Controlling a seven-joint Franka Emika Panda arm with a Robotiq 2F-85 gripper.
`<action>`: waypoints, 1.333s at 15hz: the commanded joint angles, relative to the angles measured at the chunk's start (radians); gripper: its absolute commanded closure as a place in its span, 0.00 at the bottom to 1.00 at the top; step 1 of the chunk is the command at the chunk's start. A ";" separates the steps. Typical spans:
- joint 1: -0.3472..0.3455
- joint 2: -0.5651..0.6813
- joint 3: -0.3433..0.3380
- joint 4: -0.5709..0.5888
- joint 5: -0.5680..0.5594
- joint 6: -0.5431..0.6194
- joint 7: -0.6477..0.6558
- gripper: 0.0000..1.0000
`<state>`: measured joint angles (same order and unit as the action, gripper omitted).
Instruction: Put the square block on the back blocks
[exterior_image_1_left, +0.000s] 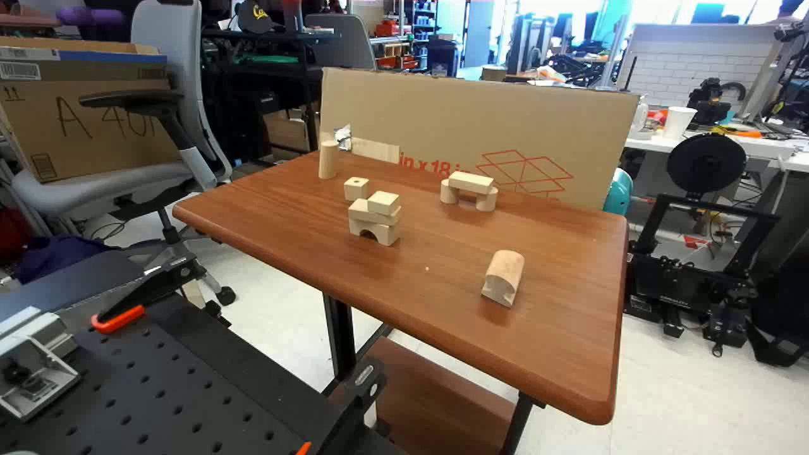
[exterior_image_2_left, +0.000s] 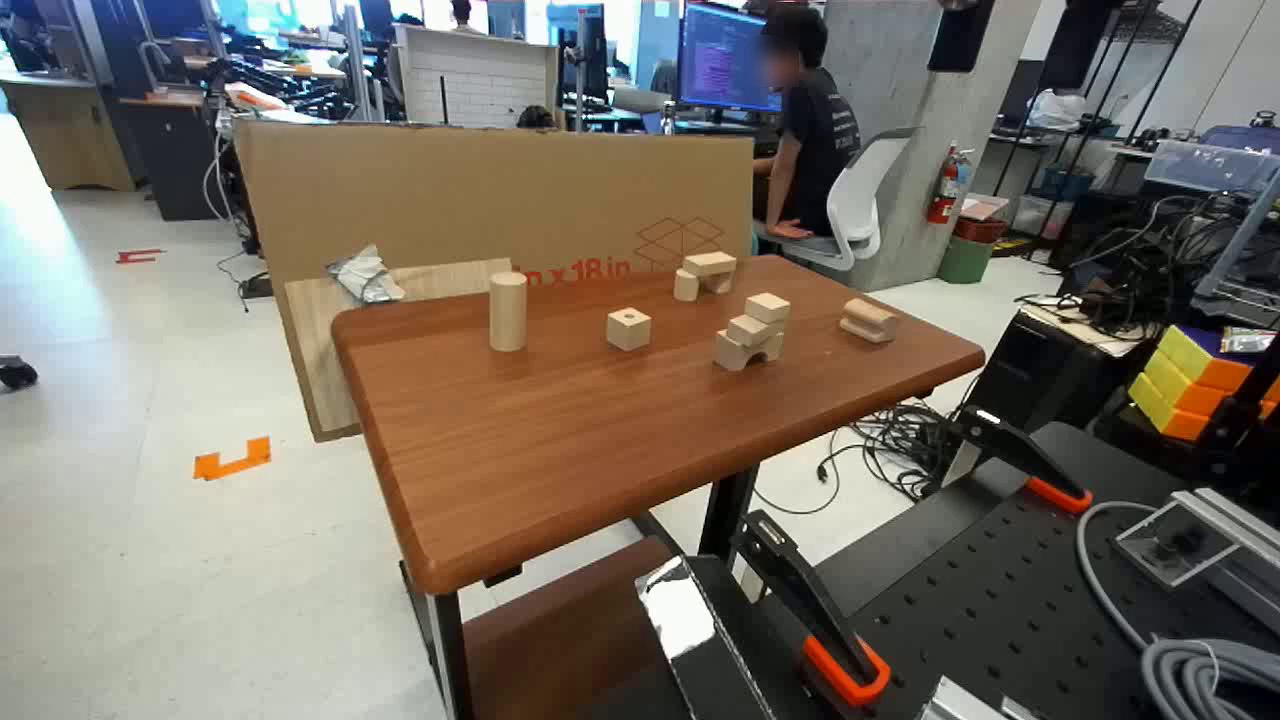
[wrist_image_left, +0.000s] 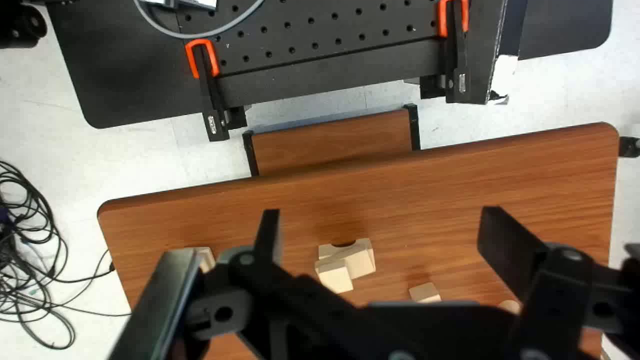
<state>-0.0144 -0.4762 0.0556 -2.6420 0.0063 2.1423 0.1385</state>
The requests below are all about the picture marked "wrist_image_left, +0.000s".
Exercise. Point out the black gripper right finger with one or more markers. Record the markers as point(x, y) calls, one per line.
point(550, 281)

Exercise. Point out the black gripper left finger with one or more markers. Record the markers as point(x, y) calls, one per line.
point(287, 311)

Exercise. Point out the square wooden block with hole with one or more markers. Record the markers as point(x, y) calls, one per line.
point(358, 256)

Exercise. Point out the rectangular wooden block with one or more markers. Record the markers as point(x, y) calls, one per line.
point(335, 275)

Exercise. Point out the large wooden cylinder block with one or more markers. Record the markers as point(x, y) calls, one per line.
point(204, 258)

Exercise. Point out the small wooden cube block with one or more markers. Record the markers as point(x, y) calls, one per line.
point(425, 293)

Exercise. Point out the wooden panel with black brackets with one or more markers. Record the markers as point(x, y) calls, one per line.
point(308, 144)

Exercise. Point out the left orange black clamp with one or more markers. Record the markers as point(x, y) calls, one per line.
point(204, 68)

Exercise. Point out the orange black clamp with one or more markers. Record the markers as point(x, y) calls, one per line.
point(466, 36)
point(204, 68)

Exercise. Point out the right orange black clamp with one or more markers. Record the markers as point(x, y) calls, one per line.
point(466, 36)

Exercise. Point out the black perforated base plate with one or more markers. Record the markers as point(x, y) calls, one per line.
point(126, 58)

